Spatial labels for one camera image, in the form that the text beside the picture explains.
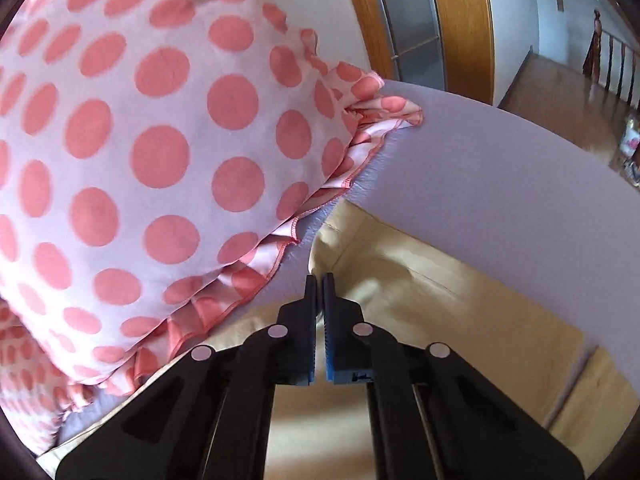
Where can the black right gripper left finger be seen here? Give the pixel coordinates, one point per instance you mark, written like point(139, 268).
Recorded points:
point(208, 415)

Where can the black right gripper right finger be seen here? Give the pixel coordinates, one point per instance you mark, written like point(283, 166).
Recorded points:
point(433, 415)

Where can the khaki tan pants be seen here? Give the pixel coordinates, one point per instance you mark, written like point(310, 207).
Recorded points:
point(422, 295)

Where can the pink polka dot pillow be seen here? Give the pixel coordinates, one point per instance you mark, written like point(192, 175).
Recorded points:
point(35, 396)
point(149, 148)

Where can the wooden framed glass door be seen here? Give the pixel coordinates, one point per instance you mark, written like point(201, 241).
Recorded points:
point(442, 44)

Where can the wooden stair railing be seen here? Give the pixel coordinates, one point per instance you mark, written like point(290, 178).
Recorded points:
point(619, 54)

